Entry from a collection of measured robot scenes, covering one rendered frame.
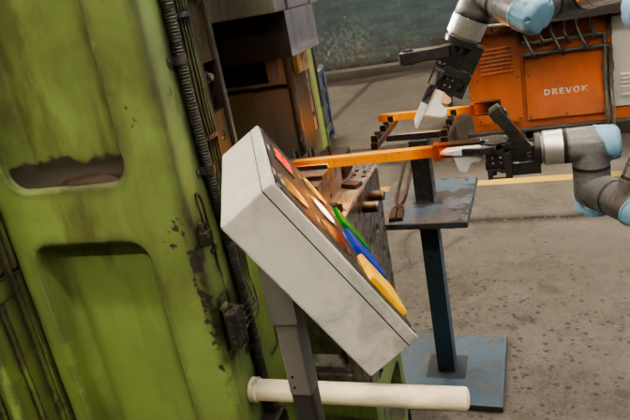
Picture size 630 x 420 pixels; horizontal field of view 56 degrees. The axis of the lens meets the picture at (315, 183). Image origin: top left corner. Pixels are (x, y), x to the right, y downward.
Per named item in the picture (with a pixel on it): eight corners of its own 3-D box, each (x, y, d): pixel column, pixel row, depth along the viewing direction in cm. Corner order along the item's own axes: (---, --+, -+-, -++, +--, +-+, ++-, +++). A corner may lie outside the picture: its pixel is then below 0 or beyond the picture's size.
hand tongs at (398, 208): (403, 162, 239) (403, 159, 239) (414, 161, 238) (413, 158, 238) (389, 221, 184) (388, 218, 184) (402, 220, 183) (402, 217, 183)
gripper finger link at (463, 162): (442, 176, 133) (485, 172, 130) (439, 151, 131) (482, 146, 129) (442, 172, 136) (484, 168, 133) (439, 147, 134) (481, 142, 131)
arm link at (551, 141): (562, 134, 122) (559, 124, 130) (539, 136, 124) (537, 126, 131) (564, 168, 125) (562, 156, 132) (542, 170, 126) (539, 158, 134)
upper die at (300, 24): (319, 44, 142) (311, 3, 139) (292, 56, 124) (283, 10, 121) (167, 67, 156) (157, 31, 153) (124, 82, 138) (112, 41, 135)
